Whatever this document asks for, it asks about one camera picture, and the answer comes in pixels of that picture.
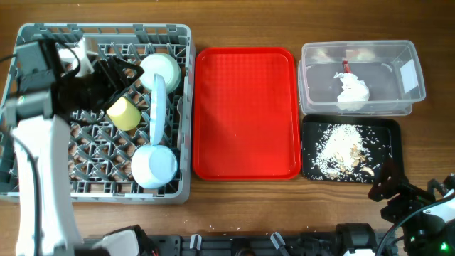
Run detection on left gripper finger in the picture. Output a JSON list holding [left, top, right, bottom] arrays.
[[94, 80, 134, 110], [94, 56, 144, 84]]

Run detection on light green saucer bowl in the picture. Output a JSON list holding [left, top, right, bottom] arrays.
[[131, 145, 178, 189]]

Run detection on clear plastic bin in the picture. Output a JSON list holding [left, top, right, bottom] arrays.
[[298, 40, 426, 116]]

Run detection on rice food waste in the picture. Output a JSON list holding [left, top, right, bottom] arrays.
[[307, 124, 375, 183]]

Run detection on light blue plate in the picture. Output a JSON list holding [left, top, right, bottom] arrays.
[[149, 74, 167, 145]]

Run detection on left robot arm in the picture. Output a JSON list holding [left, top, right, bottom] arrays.
[[3, 57, 143, 255]]

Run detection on red plastic tray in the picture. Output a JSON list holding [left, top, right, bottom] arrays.
[[193, 47, 301, 181]]

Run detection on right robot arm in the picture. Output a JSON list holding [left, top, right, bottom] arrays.
[[331, 158, 454, 255]]

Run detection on white plastic fork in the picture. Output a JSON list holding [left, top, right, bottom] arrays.
[[177, 96, 183, 150]]

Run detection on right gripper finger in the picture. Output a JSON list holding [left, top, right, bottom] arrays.
[[427, 173, 454, 196], [368, 158, 409, 201]]

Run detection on red snack wrapper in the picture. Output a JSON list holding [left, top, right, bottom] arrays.
[[342, 60, 352, 73]]

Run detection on white napkin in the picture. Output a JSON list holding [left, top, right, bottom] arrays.
[[334, 73, 370, 111]]

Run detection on yellow plastic cup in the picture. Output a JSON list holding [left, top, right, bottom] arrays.
[[107, 97, 141, 131]]

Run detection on black tray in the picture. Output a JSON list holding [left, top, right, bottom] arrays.
[[301, 114, 404, 183]]

